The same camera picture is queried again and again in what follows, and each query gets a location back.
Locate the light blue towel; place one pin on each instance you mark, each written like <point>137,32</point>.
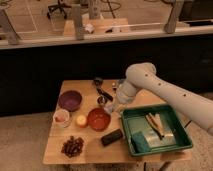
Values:
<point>110,108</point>

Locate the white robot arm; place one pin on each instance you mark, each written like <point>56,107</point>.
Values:
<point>143,76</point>

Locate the red bowl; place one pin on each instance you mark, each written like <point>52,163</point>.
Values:
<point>98,119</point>

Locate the purple bowl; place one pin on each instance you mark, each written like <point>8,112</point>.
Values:
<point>70,100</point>

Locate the small dark round object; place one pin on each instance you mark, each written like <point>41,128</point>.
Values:
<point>98,81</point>

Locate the small metal cup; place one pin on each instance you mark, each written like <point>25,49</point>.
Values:
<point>101,100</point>

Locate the blue grey cup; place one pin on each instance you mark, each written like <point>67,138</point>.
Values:
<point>120,81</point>

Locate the yellow round candle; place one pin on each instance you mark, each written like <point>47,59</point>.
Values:
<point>81,121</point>

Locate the wooden table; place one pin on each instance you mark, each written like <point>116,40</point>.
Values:
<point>93,151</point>

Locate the dark brown rectangular block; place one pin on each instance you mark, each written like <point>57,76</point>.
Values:
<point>111,137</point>

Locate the white cup with pink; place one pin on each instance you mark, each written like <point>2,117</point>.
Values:
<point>62,118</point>

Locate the wooden spatula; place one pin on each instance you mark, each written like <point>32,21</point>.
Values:
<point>155,122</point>

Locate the green plastic tray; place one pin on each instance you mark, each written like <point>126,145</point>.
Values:
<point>175,136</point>

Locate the teal sponge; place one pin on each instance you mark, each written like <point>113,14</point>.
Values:
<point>140,143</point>

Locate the bunch of dark grapes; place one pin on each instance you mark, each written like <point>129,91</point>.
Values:
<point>73,147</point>

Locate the black office chair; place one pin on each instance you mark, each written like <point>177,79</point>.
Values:
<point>61,6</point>

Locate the black handled knife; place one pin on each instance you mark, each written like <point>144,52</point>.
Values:
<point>105,94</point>

